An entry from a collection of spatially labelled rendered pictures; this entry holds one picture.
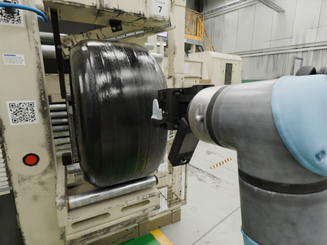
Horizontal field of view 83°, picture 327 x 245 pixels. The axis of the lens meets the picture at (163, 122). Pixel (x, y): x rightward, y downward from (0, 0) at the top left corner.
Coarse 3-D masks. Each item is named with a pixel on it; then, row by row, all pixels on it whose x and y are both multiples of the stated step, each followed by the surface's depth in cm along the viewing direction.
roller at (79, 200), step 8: (152, 176) 78; (120, 184) 72; (128, 184) 73; (136, 184) 74; (144, 184) 75; (152, 184) 77; (88, 192) 67; (96, 192) 68; (104, 192) 68; (112, 192) 70; (120, 192) 71; (128, 192) 73; (72, 200) 64; (80, 200) 65; (88, 200) 66; (96, 200) 67; (72, 208) 64
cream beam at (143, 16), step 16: (48, 0) 76; (64, 0) 79; (80, 0) 81; (96, 0) 84; (112, 0) 87; (128, 0) 90; (144, 0) 94; (64, 16) 94; (80, 16) 94; (96, 16) 94; (112, 16) 94; (128, 16) 94; (144, 16) 96; (160, 16) 99
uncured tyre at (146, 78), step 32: (96, 64) 53; (128, 64) 57; (96, 96) 50; (128, 96) 54; (96, 128) 51; (128, 128) 54; (160, 128) 59; (96, 160) 54; (128, 160) 58; (160, 160) 67
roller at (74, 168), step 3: (66, 165) 89; (69, 165) 89; (72, 165) 89; (75, 165) 89; (78, 165) 90; (69, 168) 88; (72, 168) 88; (75, 168) 89; (78, 168) 89; (69, 171) 88; (72, 171) 88; (75, 171) 89; (78, 171) 90
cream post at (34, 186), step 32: (32, 0) 55; (0, 32) 52; (32, 32) 56; (0, 64) 54; (32, 64) 57; (0, 96) 55; (32, 96) 59; (32, 128) 60; (32, 192) 64; (32, 224) 66
